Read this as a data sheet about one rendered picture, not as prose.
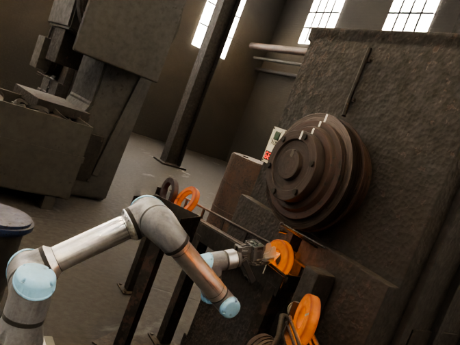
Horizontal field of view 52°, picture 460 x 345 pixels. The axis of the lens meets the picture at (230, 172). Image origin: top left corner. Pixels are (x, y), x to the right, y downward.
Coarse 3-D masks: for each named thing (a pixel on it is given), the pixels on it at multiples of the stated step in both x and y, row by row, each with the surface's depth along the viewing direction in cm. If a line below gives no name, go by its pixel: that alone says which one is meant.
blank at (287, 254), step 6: (276, 240) 196; (282, 240) 193; (276, 246) 195; (282, 246) 192; (288, 246) 191; (282, 252) 191; (288, 252) 189; (282, 258) 190; (288, 258) 188; (276, 264) 197; (282, 264) 189; (288, 264) 188; (282, 270) 189; (288, 270) 189
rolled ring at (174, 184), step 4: (168, 180) 285; (172, 180) 281; (176, 180) 282; (164, 184) 289; (168, 184) 288; (172, 184) 280; (176, 184) 279; (164, 188) 290; (172, 188) 278; (176, 188) 278; (160, 192) 291; (164, 192) 290; (172, 192) 277; (176, 192) 278; (164, 196) 289; (172, 196) 277; (176, 196) 278; (168, 200) 279; (172, 200) 278
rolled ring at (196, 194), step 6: (192, 186) 272; (180, 192) 277; (186, 192) 275; (192, 192) 268; (198, 192) 268; (180, 198) 275; (192, 198) 265; (198, 198) 265; (180, 204) 275; (192, 204) 263
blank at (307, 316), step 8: (304, 296) 151; (312, 296) 146; (304, 304) 149; (312, 304) 142; (320, 304) 144; (296, 312) 153; (304, 312) 150; (312, 312) 141; (296, 320) 150; (304, 320) 143; (312, 320) 140; (296, 328) 147; (304, 328) 140; (312, 328) 139; (304, 336) 140; (312, 336) 140; (304, 344) 142
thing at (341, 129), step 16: (336, 128) 180; (352, 144) 172; (352, 160) 170; (352, 176) 171; (336, 192) 172; (352, 192) 173; (272, 208) 199; (336, 208) 172; (288, 224) 189; (304, 224) 182; (320, 224) 179
